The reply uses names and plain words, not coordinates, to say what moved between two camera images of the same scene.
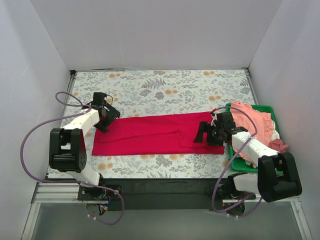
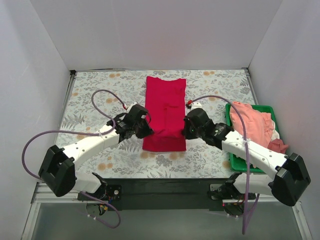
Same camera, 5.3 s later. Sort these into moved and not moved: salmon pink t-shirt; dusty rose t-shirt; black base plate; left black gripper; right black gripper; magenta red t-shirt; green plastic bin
Moved: magenta red t-shirt; right black gripper; left black gripper
Not moved: black base plate; green plastic bin; dusty rose t-shirt; salmon pink t-shirt
